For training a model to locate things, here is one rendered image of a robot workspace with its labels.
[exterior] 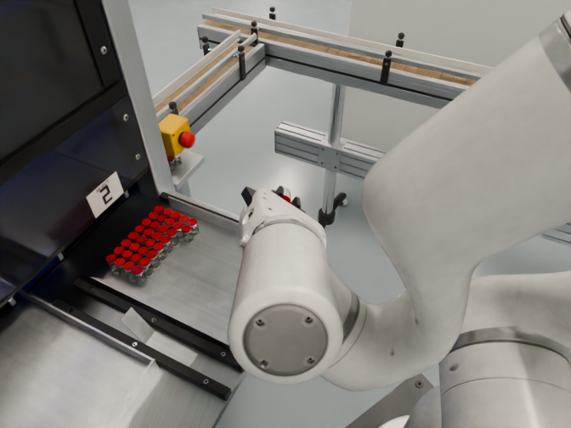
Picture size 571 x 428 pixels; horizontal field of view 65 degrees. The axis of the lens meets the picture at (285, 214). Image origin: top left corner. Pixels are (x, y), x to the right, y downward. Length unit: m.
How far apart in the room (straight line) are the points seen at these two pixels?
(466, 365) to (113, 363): 0.64
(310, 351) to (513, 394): 0.19
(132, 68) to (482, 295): 0.74
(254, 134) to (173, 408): 2.14
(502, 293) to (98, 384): 0.68
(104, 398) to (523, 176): 0.78
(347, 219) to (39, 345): 1.62
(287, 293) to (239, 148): 2.39
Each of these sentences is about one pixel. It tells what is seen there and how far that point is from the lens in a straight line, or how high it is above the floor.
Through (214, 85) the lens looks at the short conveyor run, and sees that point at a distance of 1.43.
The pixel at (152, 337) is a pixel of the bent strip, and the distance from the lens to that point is 0.91.
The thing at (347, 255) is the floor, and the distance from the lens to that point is 2.12.
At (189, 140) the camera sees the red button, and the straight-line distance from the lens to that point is 1.10.
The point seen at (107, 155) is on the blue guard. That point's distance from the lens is 0.95.
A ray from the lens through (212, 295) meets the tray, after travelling 0.93.
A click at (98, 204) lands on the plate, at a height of 1.02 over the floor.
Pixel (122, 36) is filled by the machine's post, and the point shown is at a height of 1.29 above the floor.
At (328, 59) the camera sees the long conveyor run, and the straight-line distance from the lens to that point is 1.58.
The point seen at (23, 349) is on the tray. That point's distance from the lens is 0.99.
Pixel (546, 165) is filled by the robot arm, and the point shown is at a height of 1.53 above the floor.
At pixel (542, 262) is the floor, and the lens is 2.39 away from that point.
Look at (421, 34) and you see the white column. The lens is 2.13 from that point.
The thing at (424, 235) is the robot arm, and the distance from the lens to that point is 0.26.
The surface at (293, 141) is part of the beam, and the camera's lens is 1.86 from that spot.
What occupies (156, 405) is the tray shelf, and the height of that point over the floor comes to 0.88.
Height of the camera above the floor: 1.66
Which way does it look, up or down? 47 degrees down
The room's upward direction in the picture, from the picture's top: straight up
